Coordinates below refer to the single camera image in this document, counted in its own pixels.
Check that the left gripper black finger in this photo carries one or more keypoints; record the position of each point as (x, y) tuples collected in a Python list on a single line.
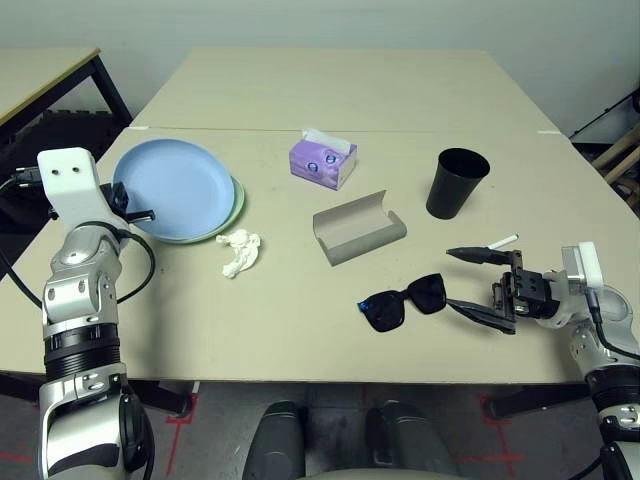
[(142, 216)]

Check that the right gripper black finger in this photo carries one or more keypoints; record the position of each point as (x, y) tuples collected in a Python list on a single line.
[(482, 315), (475, 254)]

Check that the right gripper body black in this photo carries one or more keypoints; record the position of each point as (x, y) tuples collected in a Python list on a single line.
[(527, 292)]

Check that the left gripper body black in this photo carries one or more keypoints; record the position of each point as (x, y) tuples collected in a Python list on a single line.
[(119, 197)]

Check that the blue plastic plate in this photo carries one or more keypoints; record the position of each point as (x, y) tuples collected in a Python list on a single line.
[(180, 185)]

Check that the black sunglasses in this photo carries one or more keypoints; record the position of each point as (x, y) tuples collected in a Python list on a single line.
[(385, 312)]

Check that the grey glasses case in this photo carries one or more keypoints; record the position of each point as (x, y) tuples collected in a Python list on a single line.
[(355, 220)]

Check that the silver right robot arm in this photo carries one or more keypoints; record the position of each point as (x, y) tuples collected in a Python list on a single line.
[(615, 310)]

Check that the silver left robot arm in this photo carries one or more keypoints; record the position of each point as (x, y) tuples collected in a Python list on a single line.
[(80, 300)]

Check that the white pen blue cap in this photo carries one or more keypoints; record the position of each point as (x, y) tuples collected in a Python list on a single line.
[(505, 240)]

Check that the black plastic cup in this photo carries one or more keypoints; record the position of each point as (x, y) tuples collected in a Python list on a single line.
[(450, 195)]

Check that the white tape strip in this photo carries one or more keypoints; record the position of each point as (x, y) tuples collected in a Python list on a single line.
[(137, 127), (549, 133)]

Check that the green plastic plate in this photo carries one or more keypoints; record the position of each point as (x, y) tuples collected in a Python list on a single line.
[(239, 200)]

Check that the red floor tape cross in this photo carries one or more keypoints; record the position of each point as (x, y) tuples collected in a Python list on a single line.
[(181, 420), (492, 457)]

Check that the dark grey right robot leg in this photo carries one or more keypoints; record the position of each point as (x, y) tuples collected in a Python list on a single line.
[(405, 440)]

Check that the dark grey robot leg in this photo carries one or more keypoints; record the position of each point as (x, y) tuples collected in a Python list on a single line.
[(405, 440), (277, 440)]

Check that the green seat wooden stool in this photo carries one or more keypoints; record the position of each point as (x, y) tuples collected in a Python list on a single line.
[(617, 152)]

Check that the purple tissue box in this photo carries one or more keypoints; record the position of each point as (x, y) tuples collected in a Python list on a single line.
[(320, 165)]

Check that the thin black pole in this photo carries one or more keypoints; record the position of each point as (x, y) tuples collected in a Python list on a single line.
[(605, 112)]

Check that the white tissue sheet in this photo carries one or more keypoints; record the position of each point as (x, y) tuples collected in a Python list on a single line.
[(320, 136)]

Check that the dark grey left robot leg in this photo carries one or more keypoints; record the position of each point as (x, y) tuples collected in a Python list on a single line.
[(277, 440)]

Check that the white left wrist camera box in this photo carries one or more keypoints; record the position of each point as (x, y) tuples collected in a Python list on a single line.
[(67, 180)]

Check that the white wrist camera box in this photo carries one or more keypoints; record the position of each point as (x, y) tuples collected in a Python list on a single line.
[(585, 265), (67, 180)]

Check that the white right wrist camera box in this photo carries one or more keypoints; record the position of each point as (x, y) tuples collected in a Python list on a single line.
[(585, 265)]

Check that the beige side table black frame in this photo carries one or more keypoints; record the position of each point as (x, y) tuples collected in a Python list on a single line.
[(40, 75)]

